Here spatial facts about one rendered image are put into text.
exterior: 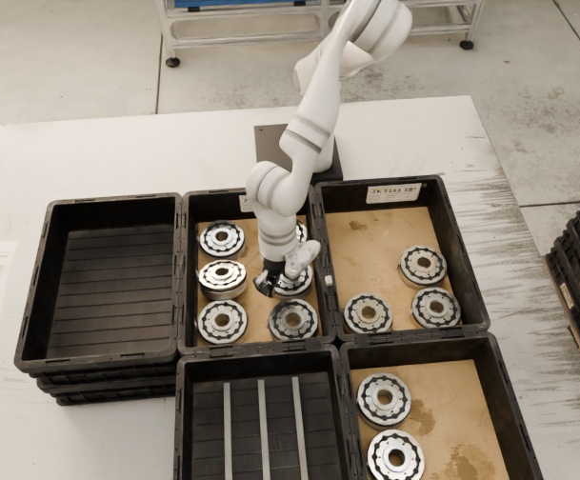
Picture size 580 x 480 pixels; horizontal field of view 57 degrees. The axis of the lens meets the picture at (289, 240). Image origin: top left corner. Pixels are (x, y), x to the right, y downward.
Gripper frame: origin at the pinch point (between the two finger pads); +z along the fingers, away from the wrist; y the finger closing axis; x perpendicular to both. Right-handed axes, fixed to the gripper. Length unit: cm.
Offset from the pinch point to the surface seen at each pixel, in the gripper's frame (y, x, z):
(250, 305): 6.9, -2.6, 3.2
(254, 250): -4.5, -11.1, 3.3
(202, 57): -125, -159, 87
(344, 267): -13.8, 7.8, 3.3
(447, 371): -6.2, 38.3, 3.3
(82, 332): 33.7, -26.1, 3.4
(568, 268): -95, 53, 60
